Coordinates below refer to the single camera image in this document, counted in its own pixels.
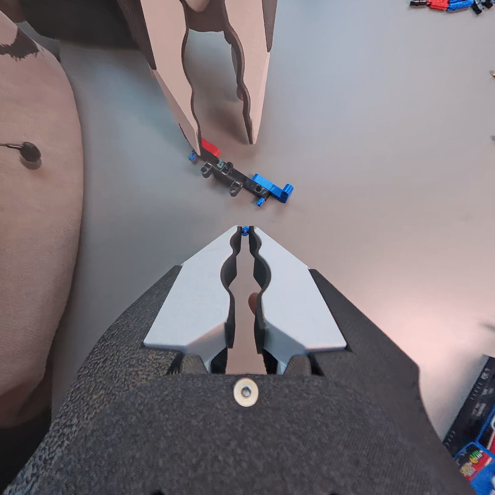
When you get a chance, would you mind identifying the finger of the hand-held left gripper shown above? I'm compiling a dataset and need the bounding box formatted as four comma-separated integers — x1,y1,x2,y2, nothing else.
139,0,203,157
224,0,270,145

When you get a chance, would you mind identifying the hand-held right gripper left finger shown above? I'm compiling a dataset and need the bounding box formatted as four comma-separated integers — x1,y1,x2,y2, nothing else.
143,225,242,374

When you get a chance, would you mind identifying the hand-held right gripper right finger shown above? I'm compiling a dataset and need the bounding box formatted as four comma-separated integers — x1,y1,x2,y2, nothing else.
249,225,348,375

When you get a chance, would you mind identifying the black red blue beam assembly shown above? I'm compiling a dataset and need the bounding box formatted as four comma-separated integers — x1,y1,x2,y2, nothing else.
188,137,294,207

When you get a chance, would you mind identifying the partly built toy race car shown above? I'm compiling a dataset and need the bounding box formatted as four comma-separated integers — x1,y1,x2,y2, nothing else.
443,356,495,495

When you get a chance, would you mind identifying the grey desk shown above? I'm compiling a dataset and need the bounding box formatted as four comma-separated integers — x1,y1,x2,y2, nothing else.
52,0,495,441

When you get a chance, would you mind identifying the pile of blue red pins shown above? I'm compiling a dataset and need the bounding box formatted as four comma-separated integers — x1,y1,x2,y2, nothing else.
410,0,489,15

